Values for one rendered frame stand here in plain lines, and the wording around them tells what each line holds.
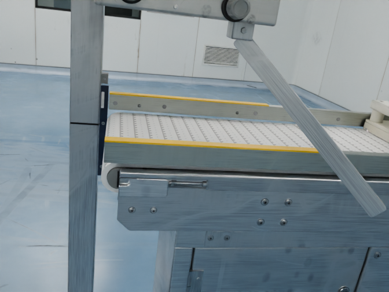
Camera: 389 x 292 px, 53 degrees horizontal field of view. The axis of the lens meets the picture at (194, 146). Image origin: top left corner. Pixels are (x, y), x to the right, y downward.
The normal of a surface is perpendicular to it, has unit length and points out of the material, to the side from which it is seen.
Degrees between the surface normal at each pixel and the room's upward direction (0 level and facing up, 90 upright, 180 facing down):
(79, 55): 90
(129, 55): 90
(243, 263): 90
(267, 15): 90
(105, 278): 0
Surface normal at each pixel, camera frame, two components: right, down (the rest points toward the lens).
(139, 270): 0.12, -0.93
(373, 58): -0.96, -0.02
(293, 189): 0.18, 0.36
